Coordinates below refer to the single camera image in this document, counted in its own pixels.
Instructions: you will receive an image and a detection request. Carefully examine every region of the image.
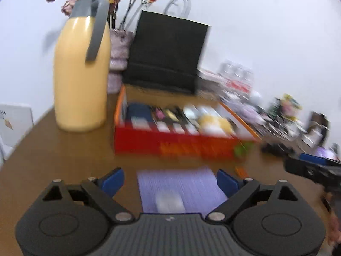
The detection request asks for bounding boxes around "orange candy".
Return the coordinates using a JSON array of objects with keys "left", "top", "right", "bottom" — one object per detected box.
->
[{"left": 235, "top": 166, "right": 249, "bottom": 179}]

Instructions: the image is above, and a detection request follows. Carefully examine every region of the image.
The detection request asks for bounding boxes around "purple knitted cloth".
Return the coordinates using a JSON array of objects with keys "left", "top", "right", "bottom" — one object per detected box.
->
[{"left": 137, "top": 168, "right": 227, "bottom": 216}]

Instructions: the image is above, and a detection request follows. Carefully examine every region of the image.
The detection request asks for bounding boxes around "person right hand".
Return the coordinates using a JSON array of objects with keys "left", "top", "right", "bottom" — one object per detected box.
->
[{"left": 322, "top": 192, "right": 340, "bottom": 252}]

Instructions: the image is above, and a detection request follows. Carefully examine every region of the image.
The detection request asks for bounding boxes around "black pouch on table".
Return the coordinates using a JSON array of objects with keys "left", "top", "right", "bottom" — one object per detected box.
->
[{"left": 261, "top": 143, "right": 295, "bottom": 157}]

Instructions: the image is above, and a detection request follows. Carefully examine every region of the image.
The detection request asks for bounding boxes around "orange cardboard box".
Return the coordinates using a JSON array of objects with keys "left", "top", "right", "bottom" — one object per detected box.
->
[{"left": 113, "top": 84, "right": 261, "bottom": 160}]

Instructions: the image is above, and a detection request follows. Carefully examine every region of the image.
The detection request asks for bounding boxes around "navy blue pouch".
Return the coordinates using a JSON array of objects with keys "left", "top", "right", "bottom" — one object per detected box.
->
[{"left": 125, "top": 103, "right": 154, "bottom": 130}]

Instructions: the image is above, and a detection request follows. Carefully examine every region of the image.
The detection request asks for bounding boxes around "white robot speaker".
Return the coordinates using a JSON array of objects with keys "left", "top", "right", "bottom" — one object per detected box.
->
[{"left": 249, "top": 90, "right": 262, "bottom": 105}]

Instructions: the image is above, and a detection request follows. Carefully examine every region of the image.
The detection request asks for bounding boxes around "water bottle right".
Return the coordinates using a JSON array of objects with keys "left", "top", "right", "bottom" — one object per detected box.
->
[{"left": 242, "top": 69, "right": 254, "bottom": 95}]

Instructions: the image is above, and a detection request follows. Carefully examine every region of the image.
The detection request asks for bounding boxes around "water bottle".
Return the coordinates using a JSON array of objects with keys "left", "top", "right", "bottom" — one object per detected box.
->
[
  {"left": 231, "top": 65, "right": 244, "bottom": 93},
  {"left": 242, "top": 69, "right": 254, "bottom": 95},
  {"left": 218, "top": 61, "right": 233, "bottom": 91}
]

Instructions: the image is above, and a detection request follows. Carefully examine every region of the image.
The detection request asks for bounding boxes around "water bottle middle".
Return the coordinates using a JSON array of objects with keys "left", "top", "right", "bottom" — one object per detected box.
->
[{"left": 231, "top": 65, "right": 244, "bottom": 93}]

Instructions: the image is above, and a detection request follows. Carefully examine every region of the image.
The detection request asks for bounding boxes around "water bottle left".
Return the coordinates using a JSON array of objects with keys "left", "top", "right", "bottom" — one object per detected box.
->
[{"left": 218, "top": 61, "right": 233, "bottom": 91}]

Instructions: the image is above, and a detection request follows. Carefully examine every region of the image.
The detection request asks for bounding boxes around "yellow thermos jug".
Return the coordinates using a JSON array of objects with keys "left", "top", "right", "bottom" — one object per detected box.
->
[{"left": 54, "top": 0, "right": 111, "bottom": 132}]

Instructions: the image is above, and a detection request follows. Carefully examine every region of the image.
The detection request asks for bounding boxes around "black paper shopping bag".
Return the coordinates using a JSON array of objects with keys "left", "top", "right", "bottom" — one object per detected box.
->
[{"left": 123, "top": 10, "right": 209, "bottom": 94}]

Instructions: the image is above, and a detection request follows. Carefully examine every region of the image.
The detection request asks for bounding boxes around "dried pink flower bouquet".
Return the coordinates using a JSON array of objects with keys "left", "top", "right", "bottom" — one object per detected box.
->
[{"left": 45, "top": 0, "right": 159, "bottom": 94}]

